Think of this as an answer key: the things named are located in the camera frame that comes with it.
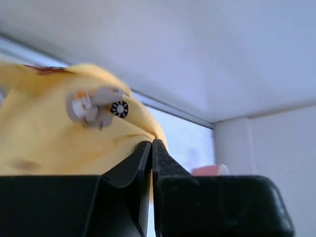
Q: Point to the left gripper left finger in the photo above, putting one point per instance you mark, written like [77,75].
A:
[124,196]

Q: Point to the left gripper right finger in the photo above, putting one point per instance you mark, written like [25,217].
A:
[175,198]

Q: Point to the yellow vehicle-print cloth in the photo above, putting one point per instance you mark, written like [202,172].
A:
[74,120]

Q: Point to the pink ceramic mug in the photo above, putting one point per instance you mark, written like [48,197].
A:
[211,170]

